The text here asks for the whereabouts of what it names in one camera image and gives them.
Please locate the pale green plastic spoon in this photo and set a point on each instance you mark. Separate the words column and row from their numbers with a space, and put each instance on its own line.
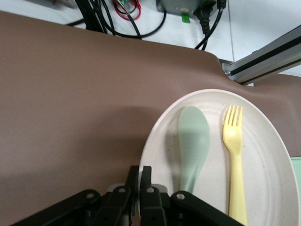
column 192, row 141

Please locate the grey power supply box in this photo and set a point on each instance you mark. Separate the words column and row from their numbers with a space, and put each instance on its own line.
column 174, row 5

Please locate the yellow plastic fork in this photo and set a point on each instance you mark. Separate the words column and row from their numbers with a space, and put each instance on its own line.
column 235, row 164

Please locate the black left camera bracket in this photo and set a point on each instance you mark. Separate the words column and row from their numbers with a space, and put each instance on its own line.
column 70, row 207

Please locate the grey metal post bracket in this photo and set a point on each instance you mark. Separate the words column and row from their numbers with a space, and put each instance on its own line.
column 227, row 70

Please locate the brown table mat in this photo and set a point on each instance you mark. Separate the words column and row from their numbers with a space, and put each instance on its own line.
column 70, row 94

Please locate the beige round plate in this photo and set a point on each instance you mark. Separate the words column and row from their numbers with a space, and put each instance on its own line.
column 258, row 164

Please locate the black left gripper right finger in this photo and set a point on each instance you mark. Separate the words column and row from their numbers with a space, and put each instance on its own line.
column 152, row 207

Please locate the aluminium camera post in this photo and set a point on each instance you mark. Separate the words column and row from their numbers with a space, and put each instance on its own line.
column 270, row 56

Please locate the green tag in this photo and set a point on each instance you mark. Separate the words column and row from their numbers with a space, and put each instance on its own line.
column 185, row 18

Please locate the light green rectangular tray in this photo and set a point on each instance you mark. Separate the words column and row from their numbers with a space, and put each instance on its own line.
column 296, row 169

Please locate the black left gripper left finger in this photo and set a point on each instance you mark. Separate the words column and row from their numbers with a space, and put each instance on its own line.
column 120, row 207

